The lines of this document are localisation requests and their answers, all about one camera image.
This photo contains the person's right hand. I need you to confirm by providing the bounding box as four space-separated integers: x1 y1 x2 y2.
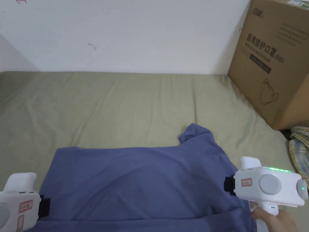
251 207 298 232

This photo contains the yellow checked cloth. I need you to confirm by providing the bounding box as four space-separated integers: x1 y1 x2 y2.
288 125 309 180

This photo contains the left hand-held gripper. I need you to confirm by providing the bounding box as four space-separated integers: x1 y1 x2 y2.
0 172 51 232

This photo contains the bed with pale green sheet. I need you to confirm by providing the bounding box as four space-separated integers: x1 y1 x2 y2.
0 71 309 232

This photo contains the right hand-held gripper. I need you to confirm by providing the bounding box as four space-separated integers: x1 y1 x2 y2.
224 156 309 224

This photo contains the large brown cardboard carton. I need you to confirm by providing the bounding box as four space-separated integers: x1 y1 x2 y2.
228 0 309 131

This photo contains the blue shirt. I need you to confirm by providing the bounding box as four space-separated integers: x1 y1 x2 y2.
24 123 258 232

